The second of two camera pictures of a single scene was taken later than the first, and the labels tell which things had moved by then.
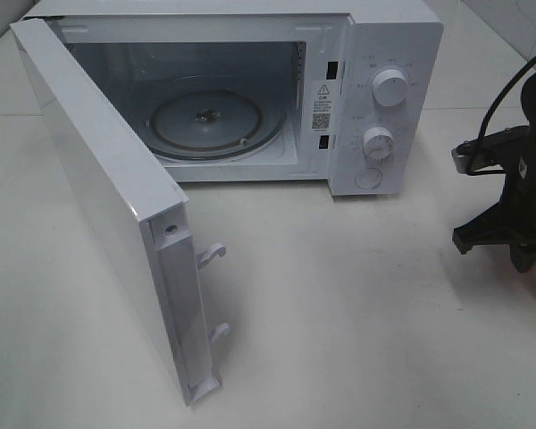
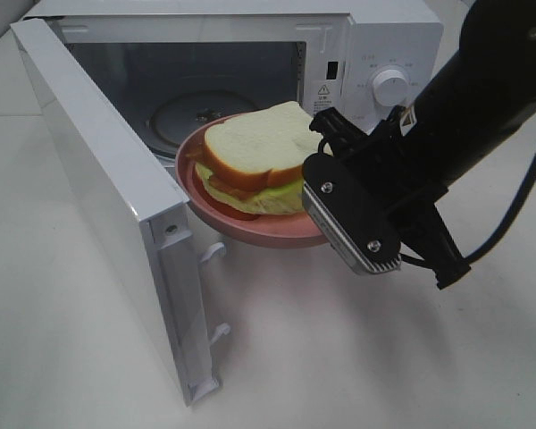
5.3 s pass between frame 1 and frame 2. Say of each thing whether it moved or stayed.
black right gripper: moved
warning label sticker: stayed
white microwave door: stayed
